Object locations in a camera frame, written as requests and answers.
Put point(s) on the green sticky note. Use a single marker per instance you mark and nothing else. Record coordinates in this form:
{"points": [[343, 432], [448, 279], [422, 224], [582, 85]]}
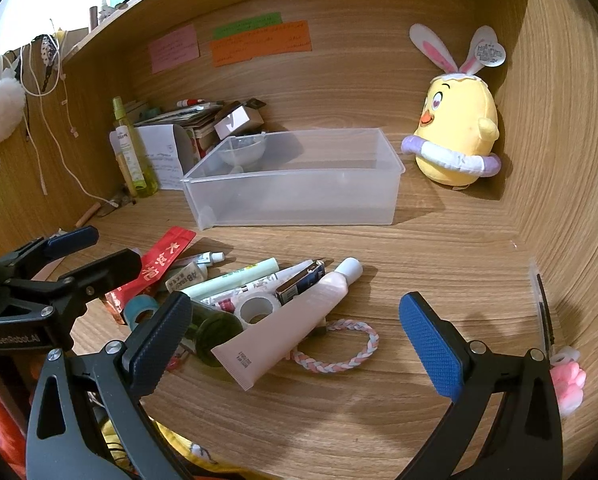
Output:
{"points": [[246, 26]]}

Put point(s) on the white marker pen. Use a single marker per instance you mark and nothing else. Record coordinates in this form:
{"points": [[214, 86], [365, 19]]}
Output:
{"points": [[284, 272]]}

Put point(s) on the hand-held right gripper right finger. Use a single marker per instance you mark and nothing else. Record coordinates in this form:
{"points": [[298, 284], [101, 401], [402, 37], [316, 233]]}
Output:
{"points": [[429, 345]]}

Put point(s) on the red and white marker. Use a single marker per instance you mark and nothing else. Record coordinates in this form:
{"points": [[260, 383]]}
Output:
{"points": [[189, 103]]}

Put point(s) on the white fluffy pom-pom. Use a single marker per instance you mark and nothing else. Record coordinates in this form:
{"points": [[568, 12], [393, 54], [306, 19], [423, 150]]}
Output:
{"points": [[1, 110]]}

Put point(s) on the white paper carton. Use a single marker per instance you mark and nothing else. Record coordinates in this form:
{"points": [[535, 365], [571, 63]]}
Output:
{"points": [[161, 155]]}

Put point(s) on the tan wooden stick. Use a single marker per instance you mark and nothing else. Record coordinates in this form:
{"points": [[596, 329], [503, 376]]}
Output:
{"points": [[86, 216]]}

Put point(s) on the red foil packet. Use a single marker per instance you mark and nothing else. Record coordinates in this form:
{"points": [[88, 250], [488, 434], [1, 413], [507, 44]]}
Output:
{"points": [[164, 260]]}

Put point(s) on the pink sticky note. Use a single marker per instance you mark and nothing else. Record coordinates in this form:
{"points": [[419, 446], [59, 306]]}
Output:
{"points": [[174, 49]]}

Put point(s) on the yellow chick plush toy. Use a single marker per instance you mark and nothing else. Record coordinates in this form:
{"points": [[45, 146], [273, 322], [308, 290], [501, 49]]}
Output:
{"points": [[459, 120]]}

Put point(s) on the black patterned hair clip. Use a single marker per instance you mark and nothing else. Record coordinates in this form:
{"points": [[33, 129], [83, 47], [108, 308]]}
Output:
{"points": [[49, 52]]}

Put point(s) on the small ointment tube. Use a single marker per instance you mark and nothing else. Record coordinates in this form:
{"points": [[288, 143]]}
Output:
{"points": [[206, 258]]}

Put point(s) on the dark green bottle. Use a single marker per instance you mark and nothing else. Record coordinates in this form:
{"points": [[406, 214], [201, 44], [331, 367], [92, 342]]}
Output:
{"points": [[214, 330]]}

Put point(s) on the dark small box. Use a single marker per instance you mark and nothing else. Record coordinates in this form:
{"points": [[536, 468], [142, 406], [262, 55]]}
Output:
{"points": [[299, 285]]}

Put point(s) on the white tape roll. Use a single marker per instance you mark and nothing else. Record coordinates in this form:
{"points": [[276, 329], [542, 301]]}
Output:
{"points": [[254, 296]]}

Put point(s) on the orange sticky note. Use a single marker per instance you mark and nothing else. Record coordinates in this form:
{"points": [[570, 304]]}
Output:
{"points": [[259, 45]]}

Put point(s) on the clear plastic bin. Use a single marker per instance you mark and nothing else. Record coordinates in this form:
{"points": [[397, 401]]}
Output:
{"points": [[299, 195]]}

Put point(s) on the stack of books and papers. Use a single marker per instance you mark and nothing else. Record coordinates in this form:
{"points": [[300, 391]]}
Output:
{"points": [[179, 117]]}

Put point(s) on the blue tape roll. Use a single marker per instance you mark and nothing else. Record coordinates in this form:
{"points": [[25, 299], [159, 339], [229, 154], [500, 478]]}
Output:
{"points": [[134, 305]]}

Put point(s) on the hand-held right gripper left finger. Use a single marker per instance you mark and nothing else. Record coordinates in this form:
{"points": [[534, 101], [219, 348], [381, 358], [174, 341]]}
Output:
{"points": [[154, 345]]}

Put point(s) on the small white box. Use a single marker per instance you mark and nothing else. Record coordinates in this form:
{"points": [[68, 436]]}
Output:
{"points": [[234, 122]]}

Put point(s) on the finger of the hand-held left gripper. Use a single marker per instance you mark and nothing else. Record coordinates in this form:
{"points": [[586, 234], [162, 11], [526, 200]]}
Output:
{"points": [[71, 240], [114, 265]]}

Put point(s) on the white bowl with items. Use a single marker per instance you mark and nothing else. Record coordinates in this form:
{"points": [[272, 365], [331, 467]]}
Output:
{"points": [[244, 152]]}

